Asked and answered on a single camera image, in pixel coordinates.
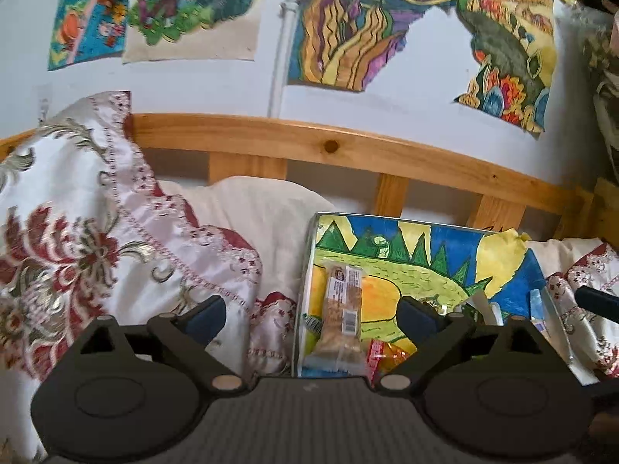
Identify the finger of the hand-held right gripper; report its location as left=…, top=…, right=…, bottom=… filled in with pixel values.
left=575, top=286, right=619, bottom=324

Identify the wooden bed headboard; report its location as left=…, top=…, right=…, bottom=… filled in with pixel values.
left=0, top=113, right=619, bottom=253

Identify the purple swirl seaweed wall poster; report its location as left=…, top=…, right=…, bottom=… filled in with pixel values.
left=287, top=0, right=461, bottom=94

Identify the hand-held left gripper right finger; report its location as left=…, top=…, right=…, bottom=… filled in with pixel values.
left=374, top=296, right=557, bottom=392

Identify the patterned hanging cloth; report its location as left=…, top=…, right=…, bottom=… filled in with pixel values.
left=581, top=10, right=619, bottom=182

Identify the landscape colourful leaves wall poster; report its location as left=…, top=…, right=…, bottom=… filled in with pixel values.
left=453, top=0, right=558, bottom=139

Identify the white wall pipe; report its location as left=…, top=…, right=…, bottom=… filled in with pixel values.
left=267, top=0, right=311, bottom=119

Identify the white pillow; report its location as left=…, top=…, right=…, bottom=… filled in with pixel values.
left=154, top=175, right=340, bottom=312

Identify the blond figure green wall poster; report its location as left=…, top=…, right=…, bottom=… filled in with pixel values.
left=121, top=0, right=270, bottom=65

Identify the clear cereal bar packet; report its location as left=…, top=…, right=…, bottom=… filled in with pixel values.
left=308, top=260, right=365, bottom=379

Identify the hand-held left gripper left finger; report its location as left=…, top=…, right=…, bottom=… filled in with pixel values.
left=63, top=295, right=250, bottom=394

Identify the grey box with dinosaur drawing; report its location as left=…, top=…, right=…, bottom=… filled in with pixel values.
left=290, top=210, right=577, bottom=384

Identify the clear packet of orange snacks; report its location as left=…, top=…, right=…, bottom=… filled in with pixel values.
left=365, top=338, right=413, bottom=384

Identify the blue orange figure wall poster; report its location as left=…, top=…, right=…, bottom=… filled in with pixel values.
left=47, top=0, right=130, bottom=72

